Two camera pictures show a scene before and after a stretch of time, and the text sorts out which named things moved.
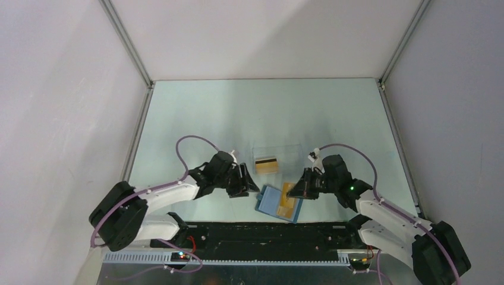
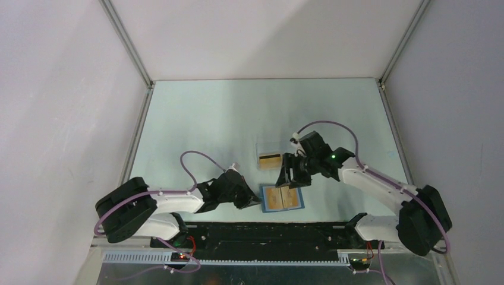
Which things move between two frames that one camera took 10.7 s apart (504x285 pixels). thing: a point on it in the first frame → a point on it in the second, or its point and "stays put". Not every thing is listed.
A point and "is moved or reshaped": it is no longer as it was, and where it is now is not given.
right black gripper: [302, 189] → [290, 160]
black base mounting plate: [260, 240] stays put
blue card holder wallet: [278, 203] is moved or reshaped
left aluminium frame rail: [138, 58] stays put
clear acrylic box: [284, 160] is moved or reshaped
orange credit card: [286, 207] → [274, 197]
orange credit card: [285, 201] stays put
